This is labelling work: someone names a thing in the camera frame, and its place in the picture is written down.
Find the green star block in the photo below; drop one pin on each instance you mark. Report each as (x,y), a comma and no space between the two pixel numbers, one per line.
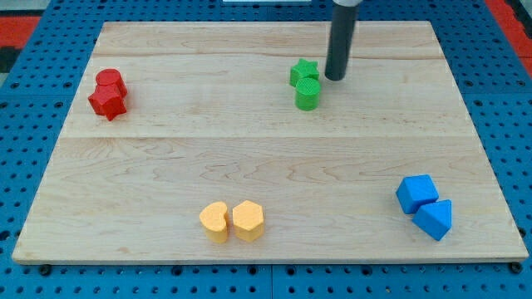
(303,69)

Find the yellow heart block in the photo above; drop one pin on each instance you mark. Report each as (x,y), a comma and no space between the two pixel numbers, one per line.
(214,219)

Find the red star block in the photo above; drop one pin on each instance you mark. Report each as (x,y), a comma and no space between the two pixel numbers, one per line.
(107,101)

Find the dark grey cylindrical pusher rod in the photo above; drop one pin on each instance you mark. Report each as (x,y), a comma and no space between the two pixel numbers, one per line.
(340,41)

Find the blue perforated base mat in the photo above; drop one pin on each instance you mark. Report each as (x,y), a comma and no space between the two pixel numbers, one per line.
(45,46)

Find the red cylinder block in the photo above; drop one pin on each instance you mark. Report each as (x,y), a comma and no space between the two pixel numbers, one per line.
(111,77)

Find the silver rod mount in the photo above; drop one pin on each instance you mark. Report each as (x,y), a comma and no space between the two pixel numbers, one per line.
(347,3)

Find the green cylinder block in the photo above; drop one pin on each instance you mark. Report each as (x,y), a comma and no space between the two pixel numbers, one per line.
(307,92)

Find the yellow hexagon block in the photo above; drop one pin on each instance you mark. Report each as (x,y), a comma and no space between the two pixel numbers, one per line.
(248,221)

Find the blue cube block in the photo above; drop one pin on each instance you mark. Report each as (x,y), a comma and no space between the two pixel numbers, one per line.
(415,191)

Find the blue triangular prism block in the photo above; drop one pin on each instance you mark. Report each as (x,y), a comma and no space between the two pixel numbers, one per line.
(435,219)

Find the wooden board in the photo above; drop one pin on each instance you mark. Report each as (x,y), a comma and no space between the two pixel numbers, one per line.
(210,116)

